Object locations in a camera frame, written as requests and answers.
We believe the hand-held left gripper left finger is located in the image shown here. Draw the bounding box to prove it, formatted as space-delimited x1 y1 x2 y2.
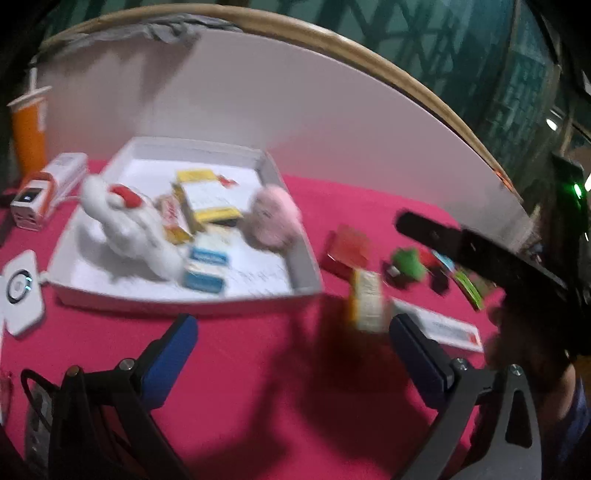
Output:
48 314 200 480

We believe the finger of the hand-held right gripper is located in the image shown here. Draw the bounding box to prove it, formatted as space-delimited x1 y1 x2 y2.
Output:
395 210 568 306

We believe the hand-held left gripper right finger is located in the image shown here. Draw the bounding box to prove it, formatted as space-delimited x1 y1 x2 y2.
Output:
387 313 542 480

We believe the white box with red band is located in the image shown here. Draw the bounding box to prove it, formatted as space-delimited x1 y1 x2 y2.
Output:
390 298 484 354

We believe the yellow and white carton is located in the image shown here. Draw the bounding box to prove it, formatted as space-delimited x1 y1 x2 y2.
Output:
348 269 394 334

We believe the white cardboard box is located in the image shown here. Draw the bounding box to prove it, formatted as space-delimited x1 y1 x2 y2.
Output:
46 136 325 308

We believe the person's right forearm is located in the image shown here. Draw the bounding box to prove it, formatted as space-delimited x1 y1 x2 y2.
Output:
540 364 591 468

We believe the person's right hand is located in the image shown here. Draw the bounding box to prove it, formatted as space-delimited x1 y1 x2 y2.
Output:
485 295 579 408

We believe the black colourful small item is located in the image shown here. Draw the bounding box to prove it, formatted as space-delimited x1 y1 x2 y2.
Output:
427 249 458 295

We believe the green edged red packet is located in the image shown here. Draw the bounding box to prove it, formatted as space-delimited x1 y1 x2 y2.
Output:
455 269 498 312

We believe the green toy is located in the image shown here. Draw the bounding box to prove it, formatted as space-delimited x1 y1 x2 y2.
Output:
382 247 428 290

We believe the blue and white box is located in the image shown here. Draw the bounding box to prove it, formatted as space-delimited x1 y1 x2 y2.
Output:
181 246 232 295

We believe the pink embossed cloth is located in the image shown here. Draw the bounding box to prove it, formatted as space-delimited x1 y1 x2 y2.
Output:
0 159 532 480

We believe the white plush toy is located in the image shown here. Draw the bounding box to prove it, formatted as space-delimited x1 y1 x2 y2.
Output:
81 175 186 281

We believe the white yellow box red print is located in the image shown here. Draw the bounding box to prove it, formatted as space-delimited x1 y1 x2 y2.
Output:
156 193 193 244

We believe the yellow and white box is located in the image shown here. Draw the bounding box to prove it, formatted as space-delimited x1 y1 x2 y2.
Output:
173 169 242 232

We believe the pink plush toy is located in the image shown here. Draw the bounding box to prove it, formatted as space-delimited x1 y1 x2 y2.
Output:
244 184 304 251

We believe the white backdrop board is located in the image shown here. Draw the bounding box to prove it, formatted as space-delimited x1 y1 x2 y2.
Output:
34 30 536 241

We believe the white and orange device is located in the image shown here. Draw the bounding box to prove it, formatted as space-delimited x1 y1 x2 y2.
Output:
10 152 89 230

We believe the orange cup with straw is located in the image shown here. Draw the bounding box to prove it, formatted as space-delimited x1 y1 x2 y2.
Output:
7 55 52 179

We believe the black braided cable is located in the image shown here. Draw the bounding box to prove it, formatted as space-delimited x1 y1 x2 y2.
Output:
21 368 62 440

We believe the white square device with ring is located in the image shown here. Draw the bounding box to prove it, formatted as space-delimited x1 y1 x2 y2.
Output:
0 249 48 340

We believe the curved wooden rail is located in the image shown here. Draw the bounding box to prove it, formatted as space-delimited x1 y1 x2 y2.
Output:
39 4 523 205

